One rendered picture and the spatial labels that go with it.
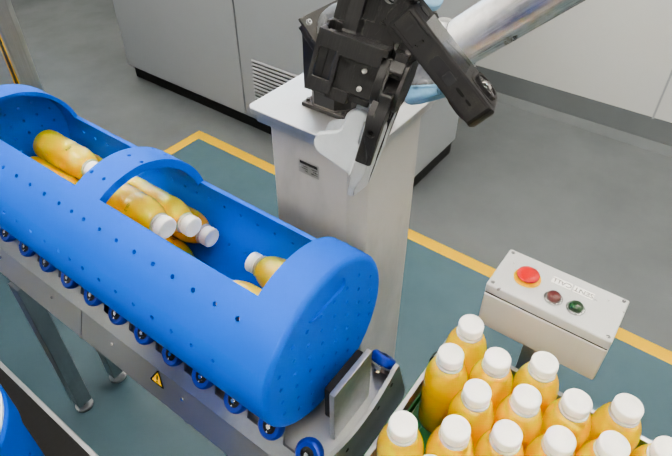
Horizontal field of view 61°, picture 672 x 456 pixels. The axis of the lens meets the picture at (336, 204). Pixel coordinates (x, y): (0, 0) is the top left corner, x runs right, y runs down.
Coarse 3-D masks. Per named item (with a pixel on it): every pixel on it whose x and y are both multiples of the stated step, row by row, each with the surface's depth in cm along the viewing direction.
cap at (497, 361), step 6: (492, 348) 85; (498, 348) 85; (486, 354) 84; (492, 354) 84; (498, 354) 84; (504, 354) 84; (486, 360) 83; (492, 360) 83; (498, 360) 83; (504, 360) 83; (510, 360) 83; (486, 366) 83; (492, 366) 82; (498, 366) 82; (504, 366) 82; (492, 372) 83; (498, 372) 83; (504, 372) 83
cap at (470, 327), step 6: (462, 318) 89; (468, 318) 89; (474, 318) 89; (480, 318) 89; (462, 324) 88; (468, 324) 88; (474, 324) 88; (480, 324) 88; (462, 330) 88; (468, 330) 87; (474, 330) 87; (480, 330) 87; (462, 336) 88; (468, 336) 87; (474, 336) 87; (480, 336) 88
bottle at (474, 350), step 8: (456, 328) 90; (448, 336) 92; (456, 336) 90; (456, 344) 89; (464, 344) 89; (472, 344) 88; (480, 344) 89; (464, 352) 89; (472, 352) 89; (480, 352) 89; (464, 360) 89; (472, 360) 89
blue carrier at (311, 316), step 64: (0, 128) 120; (64, 128) 132; (0, 192) 101; (64, 192) 93; (192, 192) 113; (64, 256) 94; (128, 256) 85; (192, 256) 81; (320, 256) 78; (128, 320) 92; (192, 320) 79; (256, 320) 74; (320, 320) 79; (256, 384) 74; (320, 384) 88
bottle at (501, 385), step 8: (480, 360) 87; (472, 368) 88; (480, 368) 85; (472, 376) 86; (480, 376) 85; (488, 376) 84; (496, 376) 83; (504, 376) 83; (512, 376) 86; (488, 384) 84; (496, 384) 84; (504, 384) 84; (512, 384) 85; (496, 392) 84; (504, 392) 84; (496, 400) 85
